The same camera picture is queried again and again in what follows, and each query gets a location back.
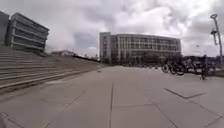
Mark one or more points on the row of parked bicycles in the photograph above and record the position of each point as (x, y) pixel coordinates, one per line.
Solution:
(186, 66)

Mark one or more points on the tall lamp pole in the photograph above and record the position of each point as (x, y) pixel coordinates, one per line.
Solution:
(218, 33)

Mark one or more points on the grey building with horizontal bands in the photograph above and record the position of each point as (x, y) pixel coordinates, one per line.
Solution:
(25, 33)

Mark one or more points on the grey concrete slab pavement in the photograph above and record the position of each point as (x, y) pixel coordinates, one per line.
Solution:
(133, 100)

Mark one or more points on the wide concrete steps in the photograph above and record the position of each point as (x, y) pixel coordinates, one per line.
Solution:
(30, 70)

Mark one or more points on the low distant building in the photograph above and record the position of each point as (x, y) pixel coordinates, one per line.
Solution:
(63, 53)

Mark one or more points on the large grey multi-storey building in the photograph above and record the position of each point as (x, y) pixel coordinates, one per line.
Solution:
(143, 46)

